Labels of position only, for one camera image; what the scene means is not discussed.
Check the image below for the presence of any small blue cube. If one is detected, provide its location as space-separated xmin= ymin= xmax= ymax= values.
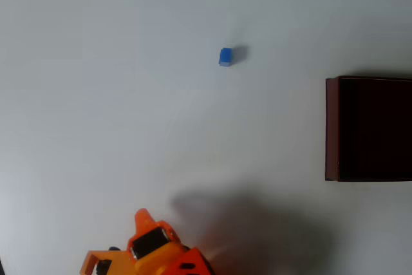
xmin=218 ymin=47 xmax=233 ymax=68

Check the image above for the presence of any dark red box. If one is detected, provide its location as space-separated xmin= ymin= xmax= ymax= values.
xmin=324 ymin=75 xmax=412 ymax=182

